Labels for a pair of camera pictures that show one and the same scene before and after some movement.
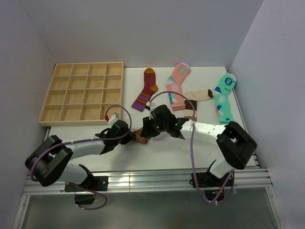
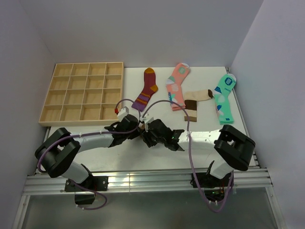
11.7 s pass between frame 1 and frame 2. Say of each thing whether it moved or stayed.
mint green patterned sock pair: stayed
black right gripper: moved
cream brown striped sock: stayed
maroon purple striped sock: stayed
